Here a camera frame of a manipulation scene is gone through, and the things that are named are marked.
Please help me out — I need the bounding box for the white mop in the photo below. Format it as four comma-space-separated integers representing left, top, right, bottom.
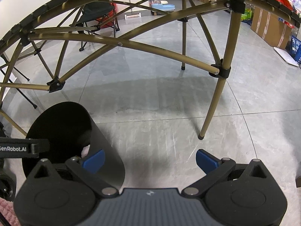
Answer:
125, 0, 143, 20

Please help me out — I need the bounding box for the large taped cardboard box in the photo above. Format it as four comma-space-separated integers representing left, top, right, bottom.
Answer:
250, 6, 294, 49

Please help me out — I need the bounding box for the black camera tripod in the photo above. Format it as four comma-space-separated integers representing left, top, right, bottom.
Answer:
0, 52, 38, 110

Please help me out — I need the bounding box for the white flat board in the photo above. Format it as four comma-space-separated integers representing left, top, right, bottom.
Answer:
274, 47, 299, 67

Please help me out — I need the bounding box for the green bag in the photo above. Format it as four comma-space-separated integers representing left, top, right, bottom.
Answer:
241, 8, 253, 21

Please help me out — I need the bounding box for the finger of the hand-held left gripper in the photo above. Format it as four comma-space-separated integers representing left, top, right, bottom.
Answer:
32, 139, 50, 158

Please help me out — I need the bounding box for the person's pink fleece clothing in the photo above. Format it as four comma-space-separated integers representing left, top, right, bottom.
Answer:
0, 196, 16, 226

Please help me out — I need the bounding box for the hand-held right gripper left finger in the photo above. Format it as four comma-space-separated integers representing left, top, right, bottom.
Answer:
32, 149, 119, 197

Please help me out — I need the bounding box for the black folding chair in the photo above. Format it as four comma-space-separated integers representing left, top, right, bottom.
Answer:
75, 0, 120, 52

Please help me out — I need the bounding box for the tan folding slat table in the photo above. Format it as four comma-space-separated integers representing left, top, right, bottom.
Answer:
0, 0, 301, 140

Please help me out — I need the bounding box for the blue pet feeder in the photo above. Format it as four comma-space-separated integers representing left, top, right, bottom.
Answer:
148, 0, 176, 12

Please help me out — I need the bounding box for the black trash bin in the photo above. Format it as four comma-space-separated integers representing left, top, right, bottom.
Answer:
22, 102, 125, 189

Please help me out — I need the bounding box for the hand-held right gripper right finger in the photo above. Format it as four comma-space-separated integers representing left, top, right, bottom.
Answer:
182, 149, 271, 197

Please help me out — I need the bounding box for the blue and white bag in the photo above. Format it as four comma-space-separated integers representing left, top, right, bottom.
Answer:
286, 36, 301, 64

